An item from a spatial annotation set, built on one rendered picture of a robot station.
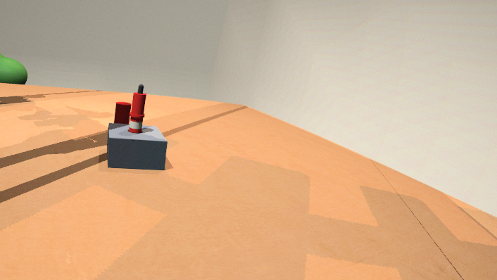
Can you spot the dark grey block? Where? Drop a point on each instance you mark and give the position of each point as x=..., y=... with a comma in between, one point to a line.
x=140, y=151

